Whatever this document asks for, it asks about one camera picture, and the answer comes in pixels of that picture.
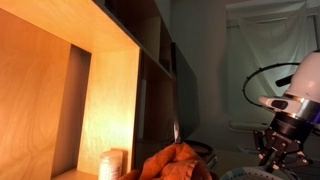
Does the white hanging sheet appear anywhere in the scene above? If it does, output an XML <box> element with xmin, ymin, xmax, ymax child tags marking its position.
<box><xmin>226</xmin><ymin>0</ymin><xmax>320</xmax><ymax>134</ymax></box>

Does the black computer monitor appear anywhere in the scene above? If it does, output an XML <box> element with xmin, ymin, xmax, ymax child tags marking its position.
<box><xmin>171</xmin><ymin>41</ymin><xmax>202</xmax><ymax>144</ymax></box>

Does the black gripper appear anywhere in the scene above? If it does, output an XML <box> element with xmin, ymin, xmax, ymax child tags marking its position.
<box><xmin>253</xmin><ymin>111</ymin><xmax>314</xmax><ymax>172</ymax></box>

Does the light wooden shelf unit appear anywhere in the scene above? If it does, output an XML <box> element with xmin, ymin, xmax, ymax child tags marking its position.
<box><xmin>0</xmin><ymin>0</ymin><xmax>178</xmax><ymax>180</ymax></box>

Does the dark round tray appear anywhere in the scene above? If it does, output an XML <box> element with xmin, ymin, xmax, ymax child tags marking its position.
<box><xmin>183</xmin><ymin>139</ymin><xmax>214</xmax><ymax>157</ymax></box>

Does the white blue tennis racket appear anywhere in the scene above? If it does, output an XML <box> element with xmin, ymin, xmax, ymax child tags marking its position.
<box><xmin>219</xmin><ymin>165</ymin><xmax>303</xmax><ymax>180</ymax></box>

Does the orange terry towel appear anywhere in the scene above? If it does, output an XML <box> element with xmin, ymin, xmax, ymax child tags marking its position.
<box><xmin>119</xmin><ymin>142</ymin><xmax>214</xmax><ymax>180</ymax></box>

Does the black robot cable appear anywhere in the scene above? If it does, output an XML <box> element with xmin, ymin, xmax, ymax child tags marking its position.
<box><xmin>241</xmin><ymin>61</ymin><xmax>301</xmax><ymax>108</ymax></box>

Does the pale pink cylindrical roll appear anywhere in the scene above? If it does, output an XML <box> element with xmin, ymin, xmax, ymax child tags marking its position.
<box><xmin>98</xmin><ymin>148</ymin><xmax>125</xmax><ymax>180</ymax></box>

